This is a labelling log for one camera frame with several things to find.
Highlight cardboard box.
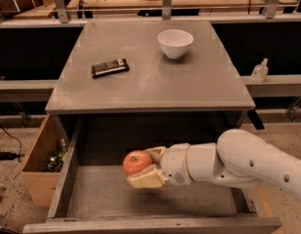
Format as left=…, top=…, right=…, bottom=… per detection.
left=20, top=115, right=67, bottom=207

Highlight white ceramic bowl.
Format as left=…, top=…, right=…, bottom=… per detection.
left=158, top=29, right=194, bottom=59

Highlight grey metal cabinet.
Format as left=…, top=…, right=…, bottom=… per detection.
left=45, top=19, right=256, bottom=144

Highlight green bottles in box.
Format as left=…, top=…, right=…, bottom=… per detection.
left=46, top=138, right=68, bottom=173

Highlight clear sanitizer pump bottle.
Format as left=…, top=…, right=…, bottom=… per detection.
left=250, top=58, right=269, bottom=83

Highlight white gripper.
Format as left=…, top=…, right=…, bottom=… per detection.
left=127, top=143, right=192, bottom=188

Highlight black power adapter with cable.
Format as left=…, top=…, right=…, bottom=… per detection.
left=0, top=125, right=24, bottom=162

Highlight metal shelf rail frame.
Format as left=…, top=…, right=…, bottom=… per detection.
left=0, top=0, right=301, bottom=27

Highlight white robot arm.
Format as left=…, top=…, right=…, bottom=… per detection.
left=127, top=129, right=301, bottom=202

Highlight dark snack bar wrapper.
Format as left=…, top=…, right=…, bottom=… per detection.
left=92, top=58, right=130, bottom=79

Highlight red apple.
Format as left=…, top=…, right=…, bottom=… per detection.
left=123, top=150, right=153, bottom=176

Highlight open grey top drawer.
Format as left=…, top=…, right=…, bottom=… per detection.
left=23, top=115, right=281, bottom=234

